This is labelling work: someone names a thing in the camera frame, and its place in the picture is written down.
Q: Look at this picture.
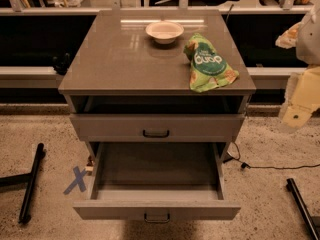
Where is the black stand leg left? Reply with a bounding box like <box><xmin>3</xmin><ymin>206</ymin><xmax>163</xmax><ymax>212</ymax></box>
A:
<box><xmin>0</xmin><ymin>143</ymin><xmax>46</xmax><ymax>224</ymax></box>

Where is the white bowl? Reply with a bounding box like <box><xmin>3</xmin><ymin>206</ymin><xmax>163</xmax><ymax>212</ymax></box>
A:
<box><xmin>145</xmin><ymin>21</ymin><xmax>184</xmax><ymax>44</ymax></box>

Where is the blue tape cross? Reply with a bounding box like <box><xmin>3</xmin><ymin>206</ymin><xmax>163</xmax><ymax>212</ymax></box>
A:
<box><xmin>63</xmin><ymin>166</ymin><xmax>86</xmax><ymax>195</ymax></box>

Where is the open middle drawer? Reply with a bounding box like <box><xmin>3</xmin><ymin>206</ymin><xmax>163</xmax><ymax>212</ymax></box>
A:
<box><xmin>74</xmin><ymin>143</ymin><xmax>240</xmax><ymax>223</ymax></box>

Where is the green rice chip bag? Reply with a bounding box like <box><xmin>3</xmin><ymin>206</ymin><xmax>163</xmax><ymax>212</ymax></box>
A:
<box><xmin>184</xmin><ymin>33</ymin><xmax>239</xmax><ymax>93</ymax></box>

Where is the black clamp on rail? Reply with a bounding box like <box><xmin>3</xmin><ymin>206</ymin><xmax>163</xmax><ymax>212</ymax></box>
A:
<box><xmin>52</xmin><ymin>53</ymin><xmax>71</xmax><ymax>75</ymax></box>

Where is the grey drawer cabinet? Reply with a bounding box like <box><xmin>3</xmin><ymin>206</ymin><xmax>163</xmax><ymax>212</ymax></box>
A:
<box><xmin>59</xmin><ymin>9</ymin><xmax>255</xmax><ymax>157</ymax></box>

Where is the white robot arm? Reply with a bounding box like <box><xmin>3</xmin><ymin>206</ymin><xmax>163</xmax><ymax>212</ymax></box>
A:
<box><xmin>276</xmin><ymin>5</ymin><xmax>320</xmax><ymax>132</ymax></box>

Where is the black stand leg right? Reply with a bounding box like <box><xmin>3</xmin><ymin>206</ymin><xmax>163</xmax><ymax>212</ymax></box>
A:
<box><xmin>286</xmin><ymin>178</ymin><xmax>320</xmax><ymax>240</ymax></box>

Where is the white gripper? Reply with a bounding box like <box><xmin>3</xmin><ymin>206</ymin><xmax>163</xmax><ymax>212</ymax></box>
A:
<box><xmin>279</xmin><ymin>65</ymin><xmax>320</xmax><ymax>132</ymax></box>

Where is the black stand leg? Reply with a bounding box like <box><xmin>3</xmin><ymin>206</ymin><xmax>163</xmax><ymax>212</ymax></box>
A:
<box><xmin>0</xmin><ymin>143</ymin><xmax>46</xmax><ymax>224</ymax></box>
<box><xmin>286</xmin><ymin>178</ymin><xmax>320</xmax><ymax>240</ymax></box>

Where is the black cable on floor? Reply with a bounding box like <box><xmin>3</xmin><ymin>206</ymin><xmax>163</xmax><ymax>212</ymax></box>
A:
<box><xmin>222</xmin><ymin>141</ymin><xmax>320</xmax><ymax>171</ymax></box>

